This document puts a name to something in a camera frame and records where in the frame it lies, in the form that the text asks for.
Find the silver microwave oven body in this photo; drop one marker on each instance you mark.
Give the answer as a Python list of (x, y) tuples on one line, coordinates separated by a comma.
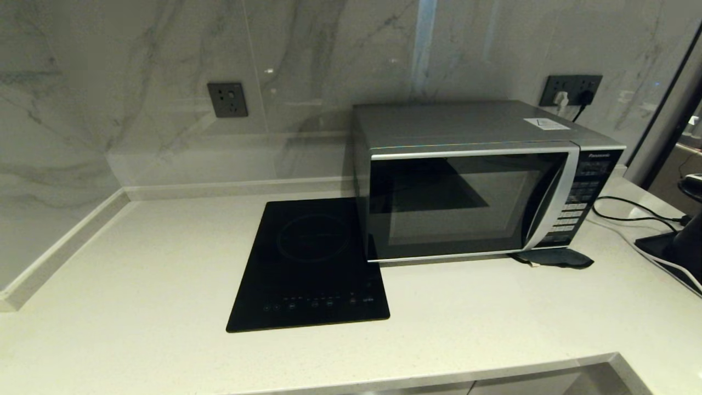
[(455, 123)]

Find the black induction cooktop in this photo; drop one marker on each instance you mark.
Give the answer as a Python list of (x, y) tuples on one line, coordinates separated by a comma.
[(301, 269)]

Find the white sticker label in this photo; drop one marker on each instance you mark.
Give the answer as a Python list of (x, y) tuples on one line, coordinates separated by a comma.
[(547, 124)]

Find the dark cloth pad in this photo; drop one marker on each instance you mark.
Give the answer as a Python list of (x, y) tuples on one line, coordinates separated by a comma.
[(559, 258)]

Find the white power plug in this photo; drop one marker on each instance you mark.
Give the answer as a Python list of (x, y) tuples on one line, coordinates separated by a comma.
[(560, 101)]

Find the black power plug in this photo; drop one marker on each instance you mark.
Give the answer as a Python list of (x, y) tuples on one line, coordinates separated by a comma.
[(584, 97)]

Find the black appliance base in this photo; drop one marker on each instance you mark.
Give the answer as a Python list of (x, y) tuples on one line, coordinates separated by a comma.
[(683, 247)]

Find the black round stool seat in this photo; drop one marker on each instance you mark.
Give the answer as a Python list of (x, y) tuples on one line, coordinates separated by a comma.
[(692, 187)]

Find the grey single wall socket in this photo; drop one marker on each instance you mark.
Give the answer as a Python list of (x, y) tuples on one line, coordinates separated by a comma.
[(227, 100)]

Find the grey double wall socket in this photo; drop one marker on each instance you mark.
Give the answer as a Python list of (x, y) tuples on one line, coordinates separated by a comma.
[(553, 83)]

